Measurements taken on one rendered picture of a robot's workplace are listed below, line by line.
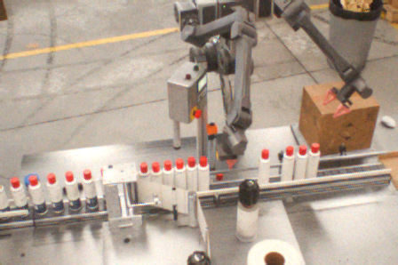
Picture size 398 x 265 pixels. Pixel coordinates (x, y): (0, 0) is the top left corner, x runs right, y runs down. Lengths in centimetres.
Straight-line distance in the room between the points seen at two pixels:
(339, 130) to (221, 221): 76
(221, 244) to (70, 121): 244
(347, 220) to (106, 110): 256
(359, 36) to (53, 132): 261
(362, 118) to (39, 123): 268
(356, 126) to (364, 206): 40
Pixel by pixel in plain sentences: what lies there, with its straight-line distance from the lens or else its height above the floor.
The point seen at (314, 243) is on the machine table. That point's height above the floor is 83.
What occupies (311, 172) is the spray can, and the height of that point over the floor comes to 94.
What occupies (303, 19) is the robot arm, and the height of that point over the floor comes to 162.
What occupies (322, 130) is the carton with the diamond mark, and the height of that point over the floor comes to 102.
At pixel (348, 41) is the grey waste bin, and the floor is 32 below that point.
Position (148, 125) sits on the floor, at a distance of 440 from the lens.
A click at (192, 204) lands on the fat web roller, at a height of 103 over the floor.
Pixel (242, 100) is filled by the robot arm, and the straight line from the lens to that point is 212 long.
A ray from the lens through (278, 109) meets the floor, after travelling 457.
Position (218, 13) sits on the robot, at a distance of 277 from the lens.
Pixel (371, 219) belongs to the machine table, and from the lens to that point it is 264.
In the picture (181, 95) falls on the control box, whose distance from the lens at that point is 223.
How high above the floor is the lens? 271
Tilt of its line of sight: 38 degrees down
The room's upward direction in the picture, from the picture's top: 1 degrees counter-clockwise
